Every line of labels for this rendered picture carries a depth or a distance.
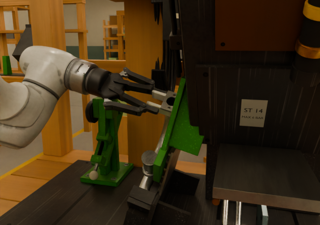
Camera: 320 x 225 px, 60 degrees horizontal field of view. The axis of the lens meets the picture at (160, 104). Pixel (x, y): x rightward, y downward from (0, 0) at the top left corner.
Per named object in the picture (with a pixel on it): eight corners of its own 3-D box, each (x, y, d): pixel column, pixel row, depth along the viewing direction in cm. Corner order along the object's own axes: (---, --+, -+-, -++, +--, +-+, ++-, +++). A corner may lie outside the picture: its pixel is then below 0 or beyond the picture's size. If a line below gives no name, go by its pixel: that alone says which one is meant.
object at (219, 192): (329, 222, 38) (332, 202, 38) (211, 205, 42) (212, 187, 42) (283, 135, 75) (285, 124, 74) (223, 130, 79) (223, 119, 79)
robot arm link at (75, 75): (78, 51, 74) (98, 57, 73) (86, 72, 82) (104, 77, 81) (60, 76, 70) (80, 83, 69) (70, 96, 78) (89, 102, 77)
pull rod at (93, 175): (95, 182, 84) (95, 164, 83) (87, 180, 85) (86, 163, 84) (104, 174, 89) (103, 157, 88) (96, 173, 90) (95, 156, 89)
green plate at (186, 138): (190, 178, 62) (219, 88, 56) (155, 165, 63) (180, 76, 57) (197, 158, 72) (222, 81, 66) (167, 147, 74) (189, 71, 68)
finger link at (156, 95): (152, 97, 74) (153, 95, 74) (176, 106, 72) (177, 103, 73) (151, 91, 71) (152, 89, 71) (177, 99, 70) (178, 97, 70)
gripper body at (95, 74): (81, 84, 70) (114, 95, 68) (97, 59, 74) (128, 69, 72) (88, 99, 76) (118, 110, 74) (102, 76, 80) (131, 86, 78)
